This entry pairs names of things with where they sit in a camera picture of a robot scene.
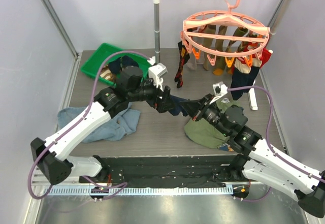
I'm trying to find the navy cream cuff sock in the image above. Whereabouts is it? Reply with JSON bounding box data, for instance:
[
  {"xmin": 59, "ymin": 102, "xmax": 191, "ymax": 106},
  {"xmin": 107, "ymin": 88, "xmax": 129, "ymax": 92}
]
[{"xmin": 231, "ymin": 58, "xmax": 262, "ymax": 89}]

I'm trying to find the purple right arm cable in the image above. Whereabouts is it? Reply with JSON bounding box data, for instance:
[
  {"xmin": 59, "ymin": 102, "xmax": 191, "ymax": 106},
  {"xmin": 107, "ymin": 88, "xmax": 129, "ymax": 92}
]
[{"xmin": 227, "ymin": 85, "xmax": 325, "ymax": 202}]

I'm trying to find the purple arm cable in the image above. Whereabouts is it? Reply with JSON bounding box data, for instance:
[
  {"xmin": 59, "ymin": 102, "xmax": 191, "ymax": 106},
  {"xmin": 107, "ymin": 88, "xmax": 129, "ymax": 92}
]
[
  {"xmin": 27, "ymin": 51, "xmax": 155, "ymax": 202},
  {"xmin": 227, "ymin": 85, "xmax": 325, "ymax": 202}
]

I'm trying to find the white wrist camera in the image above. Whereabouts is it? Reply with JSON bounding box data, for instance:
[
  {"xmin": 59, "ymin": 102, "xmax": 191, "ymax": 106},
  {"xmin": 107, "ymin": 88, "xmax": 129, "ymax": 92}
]
[
  {"xmin": 212, "ymin": 82, "xmax": 228, "ymax": 100},
  {"xmin": 147, "ymin": 56, "xmax": 168, "ymax": 91}
]

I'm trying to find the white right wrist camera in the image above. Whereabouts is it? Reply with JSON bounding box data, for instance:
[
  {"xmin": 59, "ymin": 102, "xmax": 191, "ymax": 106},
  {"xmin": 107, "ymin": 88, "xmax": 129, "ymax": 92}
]
[{"xmin": 212, "ymin": 82, "xmax": 228, "ymax": 100}]

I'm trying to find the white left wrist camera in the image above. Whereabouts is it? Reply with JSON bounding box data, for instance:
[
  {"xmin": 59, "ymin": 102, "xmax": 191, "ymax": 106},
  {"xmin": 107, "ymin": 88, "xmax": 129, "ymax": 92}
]
[{"xmin": 147, "ymin": 56, "xmax": 168, "ymax": 91}]

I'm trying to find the pink round clip hanger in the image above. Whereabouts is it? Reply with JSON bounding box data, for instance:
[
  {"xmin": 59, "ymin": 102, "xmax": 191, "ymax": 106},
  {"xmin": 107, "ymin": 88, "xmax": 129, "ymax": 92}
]
[{"xmin": 180, "ymin": 0, "xmax": 270, "ymax": 68}]

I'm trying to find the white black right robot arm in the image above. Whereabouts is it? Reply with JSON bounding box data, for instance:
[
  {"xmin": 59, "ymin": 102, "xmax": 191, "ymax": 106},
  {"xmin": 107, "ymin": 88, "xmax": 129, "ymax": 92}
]
[{"xmin": 180, "ymin": 94, "xmax": 324, "ymax": 218}]

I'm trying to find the olive yellow toe sock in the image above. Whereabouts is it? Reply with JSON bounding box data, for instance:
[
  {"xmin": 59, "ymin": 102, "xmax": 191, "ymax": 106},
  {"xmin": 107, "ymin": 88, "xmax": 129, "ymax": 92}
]
[{"xmin": 203, "ymin": 24, "xmax": 251, "ymax": 75}]

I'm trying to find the red white sock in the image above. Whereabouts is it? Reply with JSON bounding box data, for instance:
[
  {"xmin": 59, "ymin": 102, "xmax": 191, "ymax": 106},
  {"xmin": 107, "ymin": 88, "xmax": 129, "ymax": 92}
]
[{"xmin": 252, "ymin": 48, "xmax": 273, "ymax": 68}]

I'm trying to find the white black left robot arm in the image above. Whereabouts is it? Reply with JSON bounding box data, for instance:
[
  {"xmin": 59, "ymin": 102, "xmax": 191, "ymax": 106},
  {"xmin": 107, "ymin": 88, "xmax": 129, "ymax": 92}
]
[{"xmin": 30, "ymin": 63, "xmax": 174, "ymax": 185}]

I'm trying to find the beige grey sock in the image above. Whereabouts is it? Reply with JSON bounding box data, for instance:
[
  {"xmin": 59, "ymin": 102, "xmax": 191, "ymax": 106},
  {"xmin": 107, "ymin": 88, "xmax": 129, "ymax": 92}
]
[{"xmin": 186, "ymin": 53, "xmax": 200, "ymax": 71}]

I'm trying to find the green plastic tray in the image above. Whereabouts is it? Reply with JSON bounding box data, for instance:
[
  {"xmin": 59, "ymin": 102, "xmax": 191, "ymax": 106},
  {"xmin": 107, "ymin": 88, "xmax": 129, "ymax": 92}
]
[{"xmin": 81, "ymin": 43, "xmax": 151, "ymax": 86}]

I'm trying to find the light blue denim shirt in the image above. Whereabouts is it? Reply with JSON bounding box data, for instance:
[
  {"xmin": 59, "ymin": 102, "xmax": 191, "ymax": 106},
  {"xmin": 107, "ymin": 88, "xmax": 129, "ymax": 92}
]
[{"xmin": 57, "ymin": 103, "xmax": 141, "ymax": 143}]

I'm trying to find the black colourful argyle sock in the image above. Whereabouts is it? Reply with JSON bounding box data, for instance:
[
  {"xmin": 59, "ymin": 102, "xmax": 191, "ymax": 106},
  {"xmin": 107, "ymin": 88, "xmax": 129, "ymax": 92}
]
[{"xmin": 174, "ymin": 41, "xmax": 190, "ymax": 88}]

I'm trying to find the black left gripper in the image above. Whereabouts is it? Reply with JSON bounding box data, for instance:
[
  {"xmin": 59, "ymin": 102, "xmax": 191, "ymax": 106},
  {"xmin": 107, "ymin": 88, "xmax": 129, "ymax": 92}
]
[{"xmin": 128, "ymin": 74, "xmax": 176, "ymax": 113}]

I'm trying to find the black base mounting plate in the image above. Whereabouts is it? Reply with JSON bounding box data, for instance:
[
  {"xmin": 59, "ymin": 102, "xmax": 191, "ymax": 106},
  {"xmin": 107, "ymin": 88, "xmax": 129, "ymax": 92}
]
[{"xmin": 78, "ymin": 154, "xmax": 259, "ymax": 189}]

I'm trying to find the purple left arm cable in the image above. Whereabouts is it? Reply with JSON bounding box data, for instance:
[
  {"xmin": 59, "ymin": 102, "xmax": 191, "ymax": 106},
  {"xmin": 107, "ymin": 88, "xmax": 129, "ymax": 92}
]
[{"xmin": 27, "ymin": 51, "xmax": 155, "ymax": 202}]

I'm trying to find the white slotted cable duct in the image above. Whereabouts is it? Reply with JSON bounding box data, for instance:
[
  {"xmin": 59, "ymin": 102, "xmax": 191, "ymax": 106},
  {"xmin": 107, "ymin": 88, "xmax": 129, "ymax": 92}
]
[{"xmin": 48, "ymin": 185, "xmax": 233, "ymax": 196}]

